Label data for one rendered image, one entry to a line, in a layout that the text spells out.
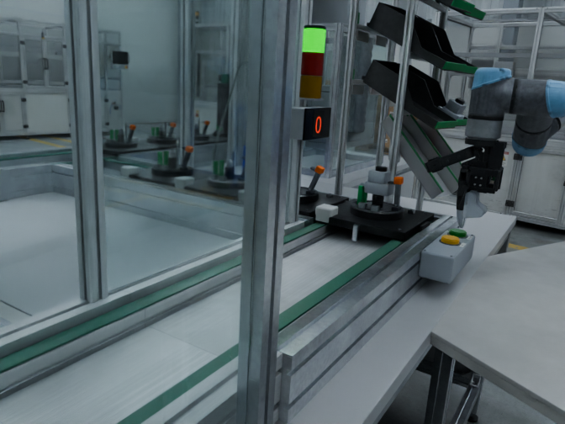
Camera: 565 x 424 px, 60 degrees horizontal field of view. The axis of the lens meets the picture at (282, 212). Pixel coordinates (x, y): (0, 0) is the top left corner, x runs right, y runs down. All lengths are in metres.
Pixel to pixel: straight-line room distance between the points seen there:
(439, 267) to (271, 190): 0.70
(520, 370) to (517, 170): 4.53
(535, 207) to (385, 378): 4.68
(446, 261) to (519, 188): 4.36
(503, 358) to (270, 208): 0.61
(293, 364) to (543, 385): 0.43
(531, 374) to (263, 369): 0.53
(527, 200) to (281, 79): 5.05
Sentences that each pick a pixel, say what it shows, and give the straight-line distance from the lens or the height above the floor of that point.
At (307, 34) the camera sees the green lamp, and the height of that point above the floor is 1.40.
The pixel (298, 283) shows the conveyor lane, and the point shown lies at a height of 0.92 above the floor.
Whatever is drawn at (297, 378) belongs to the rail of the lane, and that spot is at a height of 0.92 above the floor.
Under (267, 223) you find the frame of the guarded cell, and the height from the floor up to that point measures 1.17.
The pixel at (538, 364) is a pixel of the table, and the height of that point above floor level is 0.86.
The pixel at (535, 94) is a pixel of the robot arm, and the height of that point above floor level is 1.30.
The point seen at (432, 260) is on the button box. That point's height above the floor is 0.94.
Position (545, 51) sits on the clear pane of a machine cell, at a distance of 5.37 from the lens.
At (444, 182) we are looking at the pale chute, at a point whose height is 1.02.
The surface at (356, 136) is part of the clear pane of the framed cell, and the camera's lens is 2.60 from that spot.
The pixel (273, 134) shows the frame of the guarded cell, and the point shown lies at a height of 1.25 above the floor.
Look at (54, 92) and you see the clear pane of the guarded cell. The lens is 0.30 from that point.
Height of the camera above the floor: 1.30
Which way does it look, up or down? 15 degrees down
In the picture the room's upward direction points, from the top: 3 degrees clockwise
